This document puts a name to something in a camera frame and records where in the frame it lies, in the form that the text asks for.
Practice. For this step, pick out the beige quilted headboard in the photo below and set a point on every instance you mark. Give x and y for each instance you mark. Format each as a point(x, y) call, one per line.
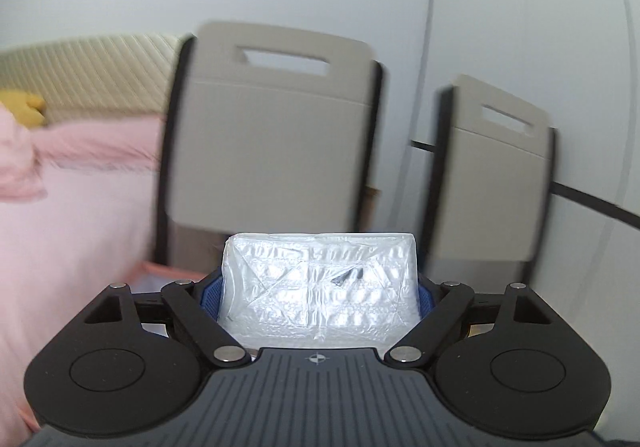
point(103, 77)

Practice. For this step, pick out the pink open storage box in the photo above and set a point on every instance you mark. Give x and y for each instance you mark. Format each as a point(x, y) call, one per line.
point(151, 277)

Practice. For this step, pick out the beige chair with white seat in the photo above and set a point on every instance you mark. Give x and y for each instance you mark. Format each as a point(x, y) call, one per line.
point(489, 190)

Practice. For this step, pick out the pink pillow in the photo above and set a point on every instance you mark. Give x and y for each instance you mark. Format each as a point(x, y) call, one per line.
point(127, 143)

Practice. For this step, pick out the white tissue pack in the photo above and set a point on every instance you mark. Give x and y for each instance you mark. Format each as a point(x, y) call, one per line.
point(324, 291)

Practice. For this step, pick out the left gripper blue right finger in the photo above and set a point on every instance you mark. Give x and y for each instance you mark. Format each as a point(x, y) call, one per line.
point(425, 299)

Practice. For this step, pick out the pink bed sheet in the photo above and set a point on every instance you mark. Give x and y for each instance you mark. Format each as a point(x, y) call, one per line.
point(92, 228)

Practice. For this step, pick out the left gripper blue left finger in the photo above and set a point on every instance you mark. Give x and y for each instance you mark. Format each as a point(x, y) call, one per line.
point(211, 290)

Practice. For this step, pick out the yellow plush toy on bed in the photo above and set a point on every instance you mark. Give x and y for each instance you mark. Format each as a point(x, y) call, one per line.
point(27, 108)

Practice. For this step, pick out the beige chair near bed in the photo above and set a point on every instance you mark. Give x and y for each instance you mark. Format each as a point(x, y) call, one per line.
point(269, 129)

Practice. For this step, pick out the pink duvet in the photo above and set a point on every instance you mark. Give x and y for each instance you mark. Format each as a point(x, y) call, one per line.
point(20, 175)

